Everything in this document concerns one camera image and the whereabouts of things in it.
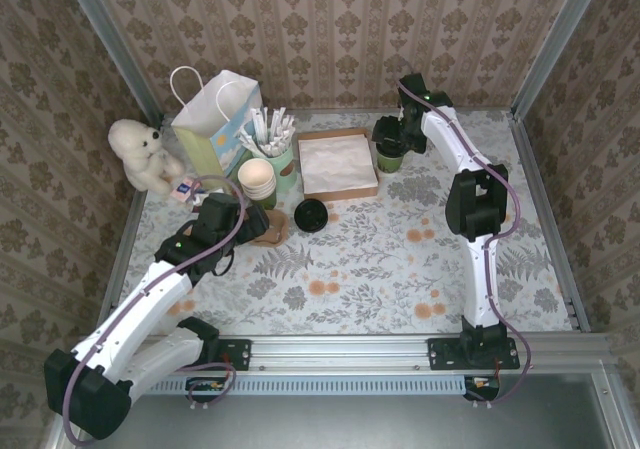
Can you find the green paper coffee cup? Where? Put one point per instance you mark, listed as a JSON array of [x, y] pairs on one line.
[[390, 163]]

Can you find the black plastic cup lid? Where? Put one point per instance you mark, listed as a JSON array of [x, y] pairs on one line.
[[310, 215]]

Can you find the white paper gift bag landscape print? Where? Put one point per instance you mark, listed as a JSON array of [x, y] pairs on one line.
[[210, 109]]

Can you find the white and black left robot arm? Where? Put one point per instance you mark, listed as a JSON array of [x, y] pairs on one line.
[[150, 294]]

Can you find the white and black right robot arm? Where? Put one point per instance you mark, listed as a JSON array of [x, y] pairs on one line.
[[450, 139]]

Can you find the blue sugar packet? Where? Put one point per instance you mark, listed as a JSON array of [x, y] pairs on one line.
[[198, 189]]

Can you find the stack of green paper cups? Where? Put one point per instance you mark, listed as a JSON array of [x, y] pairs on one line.
[[257, 179]]

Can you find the pink sugar packet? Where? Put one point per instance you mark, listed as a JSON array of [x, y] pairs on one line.
[[182, 188]]

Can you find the mint green mug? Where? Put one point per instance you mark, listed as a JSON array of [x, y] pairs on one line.
[[285, 174]]

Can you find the white paper napkin stack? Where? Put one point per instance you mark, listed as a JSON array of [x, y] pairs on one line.
[[337, 164]]

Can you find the shallow brown cardboard box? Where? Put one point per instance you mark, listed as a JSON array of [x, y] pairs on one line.
[[340, 197]]

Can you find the white wrapped straw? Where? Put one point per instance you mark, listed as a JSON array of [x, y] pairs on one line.
[[248, 139], [258, 124], [274, 146], [287, 124], [276, 121]]

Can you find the white teddy bear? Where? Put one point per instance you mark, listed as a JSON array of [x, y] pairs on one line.
[[135, 144]]

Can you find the floral patterned table mat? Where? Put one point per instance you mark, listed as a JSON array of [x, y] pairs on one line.
[[400, 289]]

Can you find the black connector box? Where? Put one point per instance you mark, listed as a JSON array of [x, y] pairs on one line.
[[482, 384], [205, 385]]

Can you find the grey metal shelf panel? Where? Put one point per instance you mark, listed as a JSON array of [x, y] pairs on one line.
[[350, 424]]

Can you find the aluminium side rail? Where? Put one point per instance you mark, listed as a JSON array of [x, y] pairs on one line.
[[125, 249], [550, 219]]

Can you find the aluminium mounting rail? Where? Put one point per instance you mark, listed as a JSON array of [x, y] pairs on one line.
[[340, 354]]

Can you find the aluminium frame post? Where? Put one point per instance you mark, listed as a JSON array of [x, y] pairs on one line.
[[116, 44], [557, 44]]

